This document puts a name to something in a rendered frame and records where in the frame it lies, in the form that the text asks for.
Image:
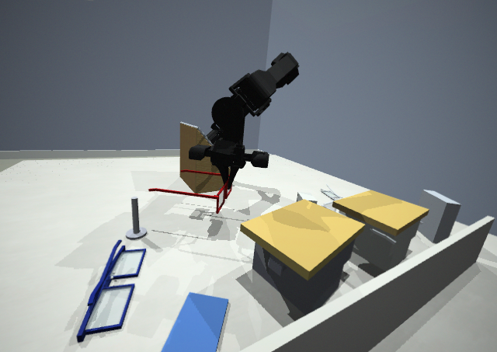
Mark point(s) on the long grey flat panel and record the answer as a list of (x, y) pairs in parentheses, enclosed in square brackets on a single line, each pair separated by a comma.
[(359, 320)]

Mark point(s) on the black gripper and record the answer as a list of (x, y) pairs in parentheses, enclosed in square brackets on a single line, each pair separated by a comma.
[(257, 159)]

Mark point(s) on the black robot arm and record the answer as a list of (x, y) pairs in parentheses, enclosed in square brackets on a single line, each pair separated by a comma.
[(254, 92)]

